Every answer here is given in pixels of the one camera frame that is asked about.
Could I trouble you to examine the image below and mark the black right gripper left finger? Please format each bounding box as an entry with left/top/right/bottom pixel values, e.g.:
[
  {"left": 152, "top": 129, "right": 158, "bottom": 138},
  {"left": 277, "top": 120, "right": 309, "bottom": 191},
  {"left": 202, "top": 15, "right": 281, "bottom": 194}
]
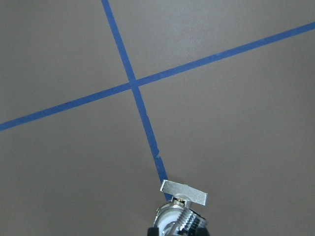
[{"left": 147, "top": 227, "right": 163, "bottom": 236}]

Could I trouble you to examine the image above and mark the PPR valve with metal handle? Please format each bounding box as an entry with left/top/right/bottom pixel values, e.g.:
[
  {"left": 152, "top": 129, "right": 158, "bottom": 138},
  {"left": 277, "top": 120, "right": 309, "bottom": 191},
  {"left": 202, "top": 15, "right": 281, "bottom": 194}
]
[{"left": 153, "top": 180, "right": 208, "bottom": 236}]

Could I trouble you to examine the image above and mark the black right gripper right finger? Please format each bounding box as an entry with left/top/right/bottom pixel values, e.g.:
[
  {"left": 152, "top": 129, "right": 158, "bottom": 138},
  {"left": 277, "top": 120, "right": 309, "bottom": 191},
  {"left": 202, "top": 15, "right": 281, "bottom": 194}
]
[{"left": 195, "top": 227, "right": 210, "bottom": 236}]

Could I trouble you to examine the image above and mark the chrome tee pipe fitting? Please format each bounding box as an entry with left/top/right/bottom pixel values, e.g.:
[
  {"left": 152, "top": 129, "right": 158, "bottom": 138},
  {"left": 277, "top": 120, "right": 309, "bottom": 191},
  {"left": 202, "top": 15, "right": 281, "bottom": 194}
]
[{"left": 166, "top": 208, "right": 207, "bottom": 236}]

